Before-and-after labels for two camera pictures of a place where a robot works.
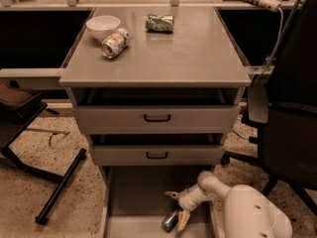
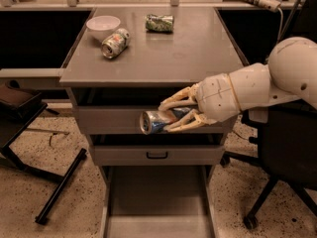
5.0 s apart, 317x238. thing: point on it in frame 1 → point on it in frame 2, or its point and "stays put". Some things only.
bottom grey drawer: [135, 201] stays put
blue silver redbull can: [169, 219] → [153, 122]
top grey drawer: [156, 110] stays put
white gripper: [187, 199] → [216, 97]
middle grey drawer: [157, 149] stays put
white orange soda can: [115, 43] stays put
